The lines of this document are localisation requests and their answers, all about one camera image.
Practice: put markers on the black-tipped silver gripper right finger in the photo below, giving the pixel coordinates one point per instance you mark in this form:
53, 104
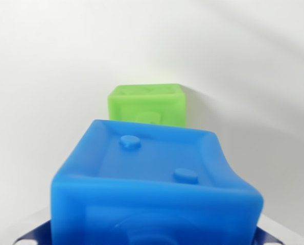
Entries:
265, 236

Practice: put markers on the black-tipped silver gripper left finger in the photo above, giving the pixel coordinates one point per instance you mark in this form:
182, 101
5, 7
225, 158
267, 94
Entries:
38, 232

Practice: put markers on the blue soft cube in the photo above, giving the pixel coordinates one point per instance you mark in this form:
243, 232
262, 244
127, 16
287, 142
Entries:
151, 194

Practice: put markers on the green soft cube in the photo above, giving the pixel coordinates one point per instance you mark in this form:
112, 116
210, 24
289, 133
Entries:
131, 107

